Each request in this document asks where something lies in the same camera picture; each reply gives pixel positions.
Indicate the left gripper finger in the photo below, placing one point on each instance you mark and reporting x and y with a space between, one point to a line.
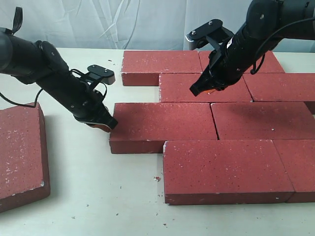
105 117
100 126

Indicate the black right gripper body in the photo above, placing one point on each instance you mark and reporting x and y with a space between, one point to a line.
235 56

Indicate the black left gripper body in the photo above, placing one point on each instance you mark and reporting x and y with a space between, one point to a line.
76 96

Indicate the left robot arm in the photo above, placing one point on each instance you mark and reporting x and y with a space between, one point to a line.
41 63

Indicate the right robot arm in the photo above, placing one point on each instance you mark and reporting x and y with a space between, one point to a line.
267 23

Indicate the right second-row red brick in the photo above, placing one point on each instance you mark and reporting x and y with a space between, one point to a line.
282 87

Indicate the right third-row red brick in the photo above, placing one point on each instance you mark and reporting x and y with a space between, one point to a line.
263 121

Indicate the white fabric backdrop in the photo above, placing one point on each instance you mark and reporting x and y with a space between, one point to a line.
119 24

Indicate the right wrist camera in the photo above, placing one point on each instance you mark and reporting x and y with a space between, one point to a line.
212 32

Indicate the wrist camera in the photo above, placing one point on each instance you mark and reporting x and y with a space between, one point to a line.
212 32
100 74

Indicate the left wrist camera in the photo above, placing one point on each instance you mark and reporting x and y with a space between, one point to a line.
100 74

